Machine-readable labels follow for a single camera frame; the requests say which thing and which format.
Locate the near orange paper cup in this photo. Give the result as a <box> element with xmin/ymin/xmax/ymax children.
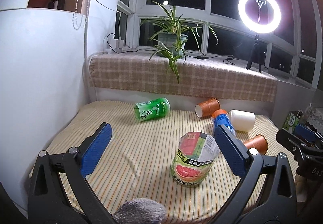
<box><xmin>243</xmin><ymin>134</ymin><xmax>268</xmax><ymax>155</ymax></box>

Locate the orange paper cup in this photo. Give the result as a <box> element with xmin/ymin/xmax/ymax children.
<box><xmin>195</xmin><ymin>97</ymin><xmax>221</xmax><ymax>118</ymax></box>
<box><xmin>243</xmin><ymin>134</ymin><xmax>268</xmax><ymax>155</ymax></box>

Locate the white paper cup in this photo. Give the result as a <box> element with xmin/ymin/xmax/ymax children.
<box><xmin>228</xmin><ymin>110</ymin><xmax>256</xmax><ymax>132</ymax></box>

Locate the far orange paper cup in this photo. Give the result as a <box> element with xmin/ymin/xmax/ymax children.
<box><xmin>195</xmin><ymin>97</ymin><xmax>221</xmax><ymax>118</ymax></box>

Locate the green tea bottle cup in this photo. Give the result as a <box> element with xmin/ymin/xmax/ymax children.
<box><xmin>134</xmin><ymin>97</ymin><xmax>171</xmax><ymax>122</ymax></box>

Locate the grey knit gloved hand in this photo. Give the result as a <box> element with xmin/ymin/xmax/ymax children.
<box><xmin>112</xmin><ymin>198</ymin><xmax>166</xmax><ymax>223</ymax></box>

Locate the green white carton box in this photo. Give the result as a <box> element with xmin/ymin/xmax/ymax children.
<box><xmin>282</xmin><ymin>110</ymin><xmax>303</xmax><ymax>133</ymax></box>

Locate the blue label water bottle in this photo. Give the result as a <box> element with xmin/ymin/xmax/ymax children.
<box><xmin>211</xmin><ymin>109</ymin><xmax>236</xmax><ymax>136</ymax></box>

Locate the striped yellow mat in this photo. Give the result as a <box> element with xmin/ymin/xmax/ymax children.
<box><xmin>45</xmin><ymin>101</ymin><xmax>296</xmax><ymax>223</ymax></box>

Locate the beige plaid cloth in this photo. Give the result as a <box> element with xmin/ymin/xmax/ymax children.
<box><xmin>89</xmin><ymin>52</ymin><xmax>278</xmax><ymax>103</ymax></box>

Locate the spider plant in green pot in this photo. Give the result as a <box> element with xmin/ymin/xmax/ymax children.
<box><xmin>145</xmin><ymin>1</ymin><xmax>218</xmax><ymax>81</ymax></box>

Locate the white power strip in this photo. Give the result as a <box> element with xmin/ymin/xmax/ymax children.
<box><xmin>106</xmin><ymin>38</ymin><xmax>124</xmax><ymax>54</ymax></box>

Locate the dark small bottle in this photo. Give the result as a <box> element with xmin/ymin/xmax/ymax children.
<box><xmin>48</xmin><ymin>0</ymin><xmax>65</xmax><ymax>10</ymax></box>

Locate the ring light on tripod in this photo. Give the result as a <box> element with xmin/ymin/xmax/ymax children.
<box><xmin>238</xmin><ymin>0</ymin><xmax>281</xmax><ymax>73</ymax></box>

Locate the black cable on sill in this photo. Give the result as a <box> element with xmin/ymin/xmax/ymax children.
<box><xmin>121</xmin><ymin>47</ymin><xmax>253</xmax><ymax>66</ymax></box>

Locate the white cable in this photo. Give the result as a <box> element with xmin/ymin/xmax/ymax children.
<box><xmin>69</xmin><ymin>0</ymin><xmax>123</xmax><ymax>41</ymax></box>

